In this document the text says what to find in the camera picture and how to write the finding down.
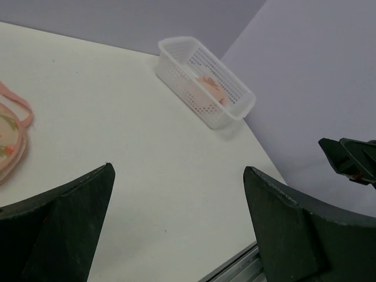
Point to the pink bra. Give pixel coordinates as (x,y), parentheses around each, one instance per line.
(214,89)

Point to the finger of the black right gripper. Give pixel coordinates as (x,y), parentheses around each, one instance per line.
(353,159)

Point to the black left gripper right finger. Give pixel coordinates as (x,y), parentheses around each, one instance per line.
(301,238)

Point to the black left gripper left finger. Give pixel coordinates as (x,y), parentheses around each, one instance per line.
(53,236)

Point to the white perforated plastic basket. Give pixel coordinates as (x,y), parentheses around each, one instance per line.
(182,61)

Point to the pink floral mesh laundry bag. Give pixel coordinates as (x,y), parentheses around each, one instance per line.
(14,137)

